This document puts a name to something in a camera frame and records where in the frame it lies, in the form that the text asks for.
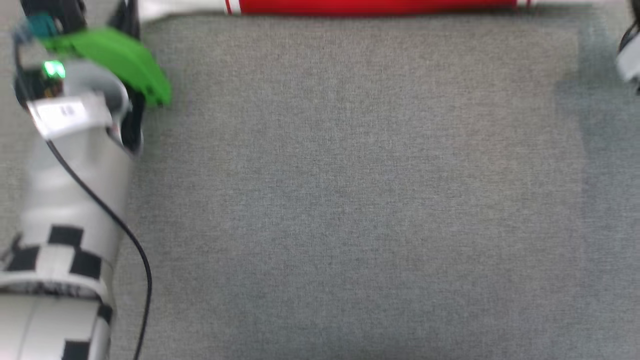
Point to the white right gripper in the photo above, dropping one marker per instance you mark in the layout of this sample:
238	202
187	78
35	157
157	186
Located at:
631	62

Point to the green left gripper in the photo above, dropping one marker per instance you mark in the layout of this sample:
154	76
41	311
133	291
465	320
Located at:
120	60

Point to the red white sports shirt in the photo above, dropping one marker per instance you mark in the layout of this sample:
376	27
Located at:
375	6

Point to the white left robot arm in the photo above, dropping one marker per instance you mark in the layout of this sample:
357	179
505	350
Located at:
65	200

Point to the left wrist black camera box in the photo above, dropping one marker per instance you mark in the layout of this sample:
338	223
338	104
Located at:
55	12

